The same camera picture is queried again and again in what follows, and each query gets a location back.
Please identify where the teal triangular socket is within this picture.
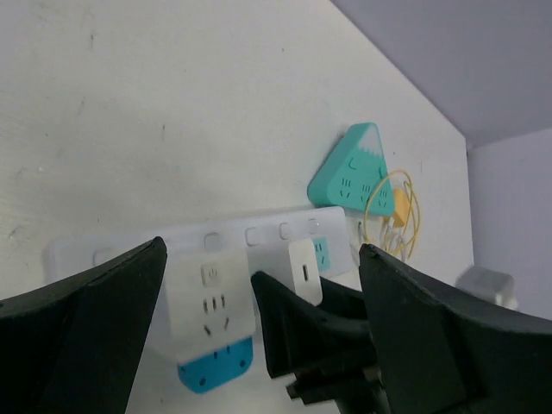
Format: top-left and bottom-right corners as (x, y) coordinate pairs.
(307, 122), (395, 216)

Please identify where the yellow charger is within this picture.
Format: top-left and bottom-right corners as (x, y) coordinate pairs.
(392, 188), (411, 229)

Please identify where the white cube socket adapter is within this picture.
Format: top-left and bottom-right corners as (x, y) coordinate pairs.
(165, 249), (256, 362)

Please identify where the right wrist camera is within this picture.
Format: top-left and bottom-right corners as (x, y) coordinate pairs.
(455, 265), (518, 311)

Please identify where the yellow cable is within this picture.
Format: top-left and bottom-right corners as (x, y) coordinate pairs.
(363, 168), (422, 260)

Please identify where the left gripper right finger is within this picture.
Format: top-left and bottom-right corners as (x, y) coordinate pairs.
(359, 244), (551, 413)

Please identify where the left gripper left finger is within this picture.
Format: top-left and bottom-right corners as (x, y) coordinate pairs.
(1, 237), (167, 413)

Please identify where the white charger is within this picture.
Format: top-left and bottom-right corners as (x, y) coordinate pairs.
(288, 238), (323, 306)

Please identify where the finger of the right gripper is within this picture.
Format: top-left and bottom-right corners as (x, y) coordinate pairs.
(251, 272), (390, 413)

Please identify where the blue plug adapter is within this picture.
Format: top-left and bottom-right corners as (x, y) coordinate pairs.
(178, 336), (254, 394)

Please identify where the white colourful power strip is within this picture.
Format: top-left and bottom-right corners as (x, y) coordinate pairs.
(42, 207), (356, 283)

